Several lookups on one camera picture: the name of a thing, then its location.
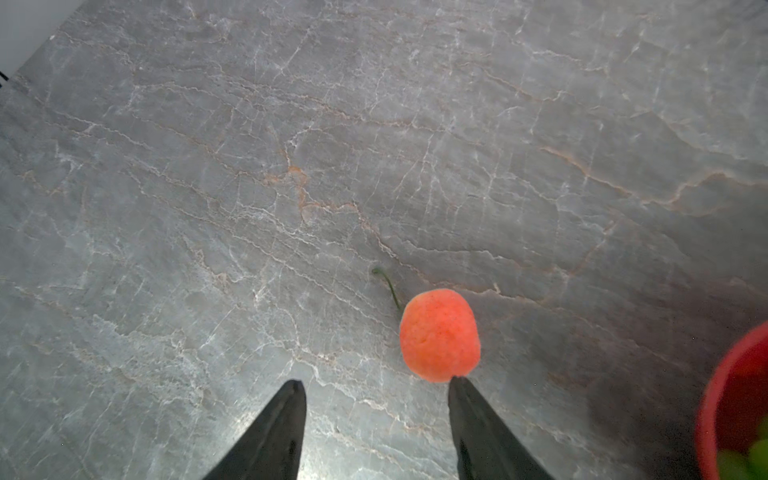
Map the green fake grape bunch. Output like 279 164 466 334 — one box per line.
716 416 767 480

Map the fake peach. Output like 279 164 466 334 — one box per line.
371 267 482 383

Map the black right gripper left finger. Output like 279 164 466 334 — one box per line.
204 380 307 480

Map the red flower-shaped fruit bowl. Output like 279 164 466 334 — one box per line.
694 323 767 479

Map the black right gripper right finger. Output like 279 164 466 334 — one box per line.
448 376 552 480

